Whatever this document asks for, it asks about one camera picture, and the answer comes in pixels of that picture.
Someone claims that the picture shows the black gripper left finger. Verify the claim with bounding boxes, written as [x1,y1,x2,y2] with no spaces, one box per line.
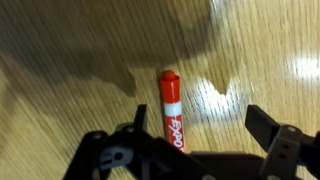
[114,103,149,134]

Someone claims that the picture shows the red Expo marker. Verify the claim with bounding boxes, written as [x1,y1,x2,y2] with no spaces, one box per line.
[158,69,186,154]

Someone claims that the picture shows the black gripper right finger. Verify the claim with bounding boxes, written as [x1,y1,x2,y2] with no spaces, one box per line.
[244,104,320,168]

